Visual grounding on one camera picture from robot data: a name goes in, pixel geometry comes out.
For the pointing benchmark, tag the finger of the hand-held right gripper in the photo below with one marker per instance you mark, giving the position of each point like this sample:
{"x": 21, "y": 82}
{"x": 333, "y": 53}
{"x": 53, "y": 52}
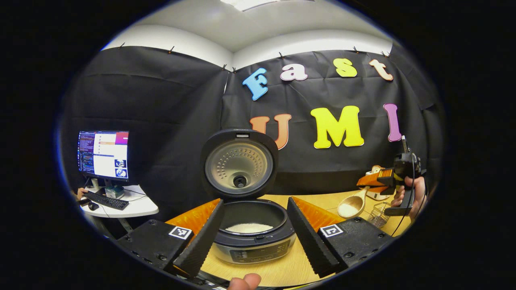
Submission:
{"x": 377, "y": 179}

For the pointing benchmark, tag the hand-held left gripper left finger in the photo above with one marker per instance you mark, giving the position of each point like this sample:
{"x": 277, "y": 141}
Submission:
{"x": 203, "y": 241}

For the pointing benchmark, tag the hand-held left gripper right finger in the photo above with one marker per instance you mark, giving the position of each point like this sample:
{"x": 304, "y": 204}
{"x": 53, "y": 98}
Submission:
{"x": 308, "y": 241}

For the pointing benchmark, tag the wooden spoon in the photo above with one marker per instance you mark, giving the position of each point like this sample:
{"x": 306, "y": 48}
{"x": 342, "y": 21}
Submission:
{"x": 350, "y": 207}

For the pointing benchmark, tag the black silver rice cooker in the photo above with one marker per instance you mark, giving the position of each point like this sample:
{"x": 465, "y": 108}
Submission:
{"x": 242, "y": 167}

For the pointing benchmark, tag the white toaster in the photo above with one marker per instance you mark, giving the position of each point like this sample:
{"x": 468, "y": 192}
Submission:
{"x": 377, "y": 195}

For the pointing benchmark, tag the white side table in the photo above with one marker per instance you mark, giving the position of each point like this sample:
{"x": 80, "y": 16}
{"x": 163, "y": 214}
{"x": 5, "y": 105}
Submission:
{"x": 139, "y": 205}

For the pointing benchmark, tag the small teal box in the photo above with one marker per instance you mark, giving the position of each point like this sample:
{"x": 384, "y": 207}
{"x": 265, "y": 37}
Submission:
{"x": 115, "y": 192}

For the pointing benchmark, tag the black keyboard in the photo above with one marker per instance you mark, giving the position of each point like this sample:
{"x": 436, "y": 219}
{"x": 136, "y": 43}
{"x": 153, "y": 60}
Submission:
{"x": 105, "y": 200}

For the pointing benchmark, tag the black computer mouse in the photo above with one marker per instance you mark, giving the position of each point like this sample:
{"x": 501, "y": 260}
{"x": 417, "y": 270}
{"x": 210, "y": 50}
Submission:
{"x": 93, "y": 206}

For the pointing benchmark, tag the black backdrop cloth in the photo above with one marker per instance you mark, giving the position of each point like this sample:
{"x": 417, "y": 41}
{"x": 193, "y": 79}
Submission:
{"x": 169, "y": 121}

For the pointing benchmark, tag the computer monitor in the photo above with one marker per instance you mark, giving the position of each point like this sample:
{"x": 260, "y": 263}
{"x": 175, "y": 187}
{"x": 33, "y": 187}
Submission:
{"x": 105, "y": 155}

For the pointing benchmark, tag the ceiling light panel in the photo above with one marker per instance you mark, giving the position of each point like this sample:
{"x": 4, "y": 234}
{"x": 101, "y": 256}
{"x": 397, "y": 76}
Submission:
{"x": 262, "y": 3}

